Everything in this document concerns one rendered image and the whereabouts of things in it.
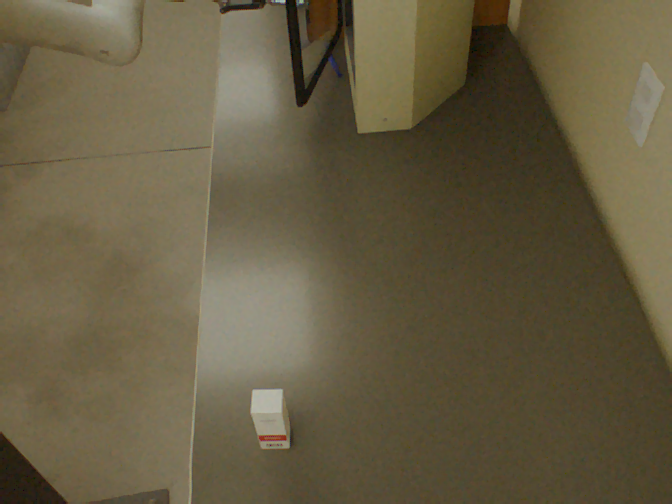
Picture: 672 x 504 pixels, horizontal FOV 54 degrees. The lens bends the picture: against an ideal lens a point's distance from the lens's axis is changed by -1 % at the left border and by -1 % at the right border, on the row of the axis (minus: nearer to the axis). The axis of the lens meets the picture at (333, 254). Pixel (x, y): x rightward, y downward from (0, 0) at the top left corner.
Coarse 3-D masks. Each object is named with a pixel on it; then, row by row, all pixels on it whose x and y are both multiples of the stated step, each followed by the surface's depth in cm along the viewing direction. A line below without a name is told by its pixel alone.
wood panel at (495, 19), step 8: (480, 0) 157; (488, 0) 157; (496, 0) 157; (504, 0) 157; (480, 8) 158; (488, 8) 158; (496, 8) 158; (504, 8) 158; (472, 16) 160; (480, 16) 160; (488, 16) 160; (496, 16) 160; (504, 16) 160; (472, 24) 161; (480, 24) 161; (488, 24) 161; (496, 24) 162
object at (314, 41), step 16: (288, 0) 117; (320, 0) 134; (336, 0) 144; (288, 16) 119; (304, 16) 126; (320, 16) 136; (336, 16) 147; (288, 32) 122; (304, 32) 128; (320, 32) 138; (304, 48) 130; (320, 48) 140; (304, 64) 131; (304, 80) 133
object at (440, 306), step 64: (256, 64) 155; (512, 64) 150; (256, 128) 140; (320, 128) 139; (448, 128) 137; (512, 128) 136; (256, 192) 127; (320, 192) 126; (384, 192) 125; (448, 192) 125; (512, 192) 124; (576, 192) 123; (256, 256) 116; (320, 256) 116; (384, 256) 115; (448, 256) 114; (512, 256) 114; (576, 256) 113; (256, 320) 108; (320, 320) 107; (384, 320) 106; (448, 320) 106; (512, 320) 105; (576, 320) 105; (640, 320) 104; (256, 384) 100; (320, 384) 99; (384, 384) 99; (448, 384) 98; (512, 384) 98; (576, 384) 97; (640, 384) 97; (192, 448) 94; (256, 448) 93; (320, 448) 93; (384, 448) 92; (448, 448) 92; (512, 448) 91; (576, 448) 91; (640, 448) 90
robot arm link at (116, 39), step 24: (0, 0) 109; (24, 0) 114; (48, 0) 119; (0, 24) 111; (24, 24) 114; (48, 24) 118; (72, 24) 122; (96, 24) 126; (120, 24) 131; (72, 48) 126; (96, 48) 129; (120, 48) 132
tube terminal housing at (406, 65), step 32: (384, 0) 115; (416, 0) 116; (448, 0) 124; (384, 32) 120; (416, 32) 121; (448, 32) 130; (384, 64) 125; (416, 64) 126; (448, 64) 136; (352, 96) 144; (384, 96) 130; (416, 96) 132; (448, 96) 143; (384, 128) 136
